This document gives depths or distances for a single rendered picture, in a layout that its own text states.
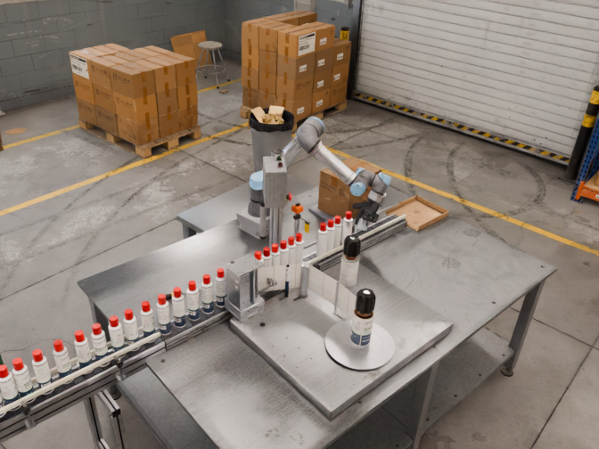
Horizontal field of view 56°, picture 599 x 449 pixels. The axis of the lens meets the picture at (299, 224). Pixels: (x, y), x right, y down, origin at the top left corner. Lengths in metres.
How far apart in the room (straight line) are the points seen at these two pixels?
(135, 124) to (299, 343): 4.00
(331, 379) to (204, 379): 0.52
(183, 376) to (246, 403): 0.30
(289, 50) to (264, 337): 4.42
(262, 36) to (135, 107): 1.71
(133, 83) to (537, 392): 4.43
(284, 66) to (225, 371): 4.62
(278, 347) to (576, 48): 4.92
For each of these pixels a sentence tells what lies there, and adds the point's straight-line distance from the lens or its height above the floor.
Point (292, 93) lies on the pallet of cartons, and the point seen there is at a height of 0.49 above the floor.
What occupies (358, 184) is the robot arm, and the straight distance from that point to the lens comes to 2.97.
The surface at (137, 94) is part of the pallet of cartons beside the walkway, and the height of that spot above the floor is 0.68.
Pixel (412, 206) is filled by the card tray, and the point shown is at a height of 0.83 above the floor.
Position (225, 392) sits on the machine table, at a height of 0.83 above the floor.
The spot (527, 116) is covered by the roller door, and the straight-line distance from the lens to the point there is 6.86.
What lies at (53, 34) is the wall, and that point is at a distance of 8.01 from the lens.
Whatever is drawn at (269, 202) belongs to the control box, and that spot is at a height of 1.32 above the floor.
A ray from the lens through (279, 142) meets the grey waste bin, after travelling 5.47.
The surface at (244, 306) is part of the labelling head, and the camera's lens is 2.57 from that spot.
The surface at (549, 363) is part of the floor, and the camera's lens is 4.10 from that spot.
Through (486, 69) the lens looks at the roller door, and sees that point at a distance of 6.93.
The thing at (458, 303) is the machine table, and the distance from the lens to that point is 2.96.
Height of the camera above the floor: 2.63
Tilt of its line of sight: 32 degrees down
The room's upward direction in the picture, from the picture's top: 3 degrees clockwise
